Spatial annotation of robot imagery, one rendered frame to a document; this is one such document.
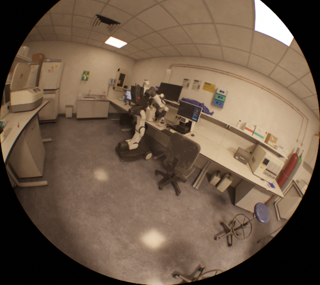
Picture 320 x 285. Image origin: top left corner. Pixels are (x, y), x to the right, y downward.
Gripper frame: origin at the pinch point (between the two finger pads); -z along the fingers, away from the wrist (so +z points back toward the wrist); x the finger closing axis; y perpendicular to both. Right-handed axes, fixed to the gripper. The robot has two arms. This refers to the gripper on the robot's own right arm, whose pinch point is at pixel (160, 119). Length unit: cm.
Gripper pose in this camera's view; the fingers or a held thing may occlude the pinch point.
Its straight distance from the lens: 184.5
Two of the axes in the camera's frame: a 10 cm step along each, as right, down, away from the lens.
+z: 4.1, -8.1, -4.1
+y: -6.2, -5.8, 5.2
